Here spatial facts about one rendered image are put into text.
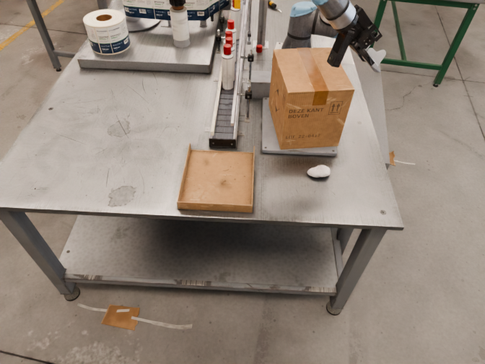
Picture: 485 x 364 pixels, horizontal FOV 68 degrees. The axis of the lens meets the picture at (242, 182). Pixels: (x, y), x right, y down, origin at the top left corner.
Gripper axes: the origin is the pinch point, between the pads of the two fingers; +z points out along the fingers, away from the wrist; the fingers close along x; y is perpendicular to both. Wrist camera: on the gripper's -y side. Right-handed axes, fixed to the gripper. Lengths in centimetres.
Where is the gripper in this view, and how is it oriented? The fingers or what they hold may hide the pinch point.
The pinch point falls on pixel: (369, 66)
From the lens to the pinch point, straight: 129.8
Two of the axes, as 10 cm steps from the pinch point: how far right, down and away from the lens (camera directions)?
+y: 6.9, -6.4, -3.4
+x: -2.7, -6.6, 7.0
